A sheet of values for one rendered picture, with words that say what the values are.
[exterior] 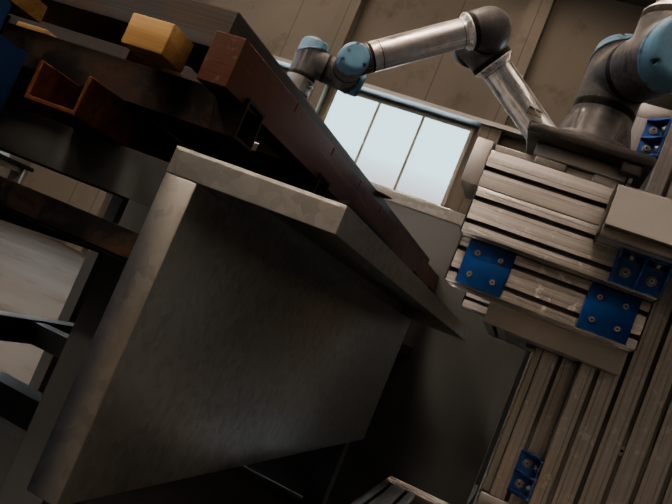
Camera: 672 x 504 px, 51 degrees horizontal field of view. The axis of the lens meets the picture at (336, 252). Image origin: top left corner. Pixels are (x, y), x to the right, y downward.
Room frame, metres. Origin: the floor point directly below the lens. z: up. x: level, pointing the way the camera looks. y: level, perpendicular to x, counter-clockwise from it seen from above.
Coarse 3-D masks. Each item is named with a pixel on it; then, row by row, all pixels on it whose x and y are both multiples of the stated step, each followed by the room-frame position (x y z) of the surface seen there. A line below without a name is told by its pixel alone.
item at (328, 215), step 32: (192, 160) 0.73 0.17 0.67; (224, 192) 0.71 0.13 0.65; (256, 192) 0.70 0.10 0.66; (288, 192) 0.69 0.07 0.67; (288, 224) 1.05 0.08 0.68; (320, 224) 0.68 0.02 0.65; (352, 224) 0.70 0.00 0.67; (320, 256) 1.24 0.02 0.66; (352, 256) 1.14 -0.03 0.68; (384, 256) 0.86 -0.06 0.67; (384, 288) 1.59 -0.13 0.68; (416, 288) 1.09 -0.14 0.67; (416, 320) 1.95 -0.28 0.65; (448, 320) 1.49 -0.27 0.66
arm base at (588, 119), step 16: (592, 96) 1.28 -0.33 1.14; (576, 112) 1.29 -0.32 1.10; (592, 112) 1.26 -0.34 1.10; (608, 112) 1.26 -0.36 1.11; (624, 112) 1.26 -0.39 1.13; (560, 128) 1.29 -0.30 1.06; (576, 128) 1.26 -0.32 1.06; (592, 128) 1.25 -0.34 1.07; (608, 128) 1.25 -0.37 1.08; (624, 128) 1.27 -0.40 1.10; (624, 144) 1.26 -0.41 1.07
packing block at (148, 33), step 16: (144, 16) 0.80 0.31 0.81; (128, 32) 0.80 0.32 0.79; (144, 32) 0.80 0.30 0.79; (160, 32) 0.79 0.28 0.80; (176, 32) 0.80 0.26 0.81; (128, 48) 0.82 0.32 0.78; (144, 48) 0.80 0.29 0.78; (160, 48) 0.79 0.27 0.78; (176, 48) 0.81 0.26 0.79; (160, 64) 0.83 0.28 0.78; (176, 64) 0.82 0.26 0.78
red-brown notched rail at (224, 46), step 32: (224, 32) 0.78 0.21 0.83; (224, 64) 0.78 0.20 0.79; (256, 64) 0.81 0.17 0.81; (224, 96) 0.82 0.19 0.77; (256, 96) 0.84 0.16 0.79; (288, 96) 0.91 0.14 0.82; (288, 128) 0.95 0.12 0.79; (288, 160) 1.05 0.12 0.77; (320, 160) 1.08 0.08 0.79; (352, 192) 1.27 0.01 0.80; (384, 224) 1.52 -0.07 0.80; (416, 256) 1.91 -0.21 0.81
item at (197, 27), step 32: (64, 0) 0.90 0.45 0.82; (96, 0) 0.88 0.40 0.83; (128, 0) 0.87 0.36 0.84; (160, 0) 0.85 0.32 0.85; (192, 0) 0.84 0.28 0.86; (64, 32) 1.19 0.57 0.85; (96, 32) 0.97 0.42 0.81; (192, 32) 0.83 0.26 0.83; (192, 64) 0.93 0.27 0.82; (320, 128) 1.15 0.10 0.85; (352, 160) 1.33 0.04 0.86
